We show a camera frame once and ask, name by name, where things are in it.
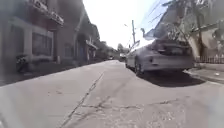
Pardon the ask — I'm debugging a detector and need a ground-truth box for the white car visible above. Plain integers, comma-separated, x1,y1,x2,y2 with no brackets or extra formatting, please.
125,39,195,77

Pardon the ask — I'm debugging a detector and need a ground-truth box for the motorcycle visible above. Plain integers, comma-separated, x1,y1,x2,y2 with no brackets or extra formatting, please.
15,54,32,74

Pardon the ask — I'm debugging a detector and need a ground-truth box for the utility pole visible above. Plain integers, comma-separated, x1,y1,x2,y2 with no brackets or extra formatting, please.
131,19,137,45

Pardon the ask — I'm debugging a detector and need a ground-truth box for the vehicle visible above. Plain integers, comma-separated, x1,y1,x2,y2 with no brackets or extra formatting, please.
118,53,128,63

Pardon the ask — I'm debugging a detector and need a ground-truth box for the grey building with balcony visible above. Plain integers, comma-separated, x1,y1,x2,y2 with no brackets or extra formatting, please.
0,0,101,75

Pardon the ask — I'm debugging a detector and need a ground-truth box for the concrete kerb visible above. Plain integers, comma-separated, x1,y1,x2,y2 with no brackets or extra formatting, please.
183,67,224,85

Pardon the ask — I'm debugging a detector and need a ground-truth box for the grey concrete road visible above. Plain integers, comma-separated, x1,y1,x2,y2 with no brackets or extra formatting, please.
0,59,224,128

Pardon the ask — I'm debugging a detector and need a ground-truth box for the building with fence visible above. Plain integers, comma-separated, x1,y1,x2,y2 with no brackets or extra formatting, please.
143,0,224,65

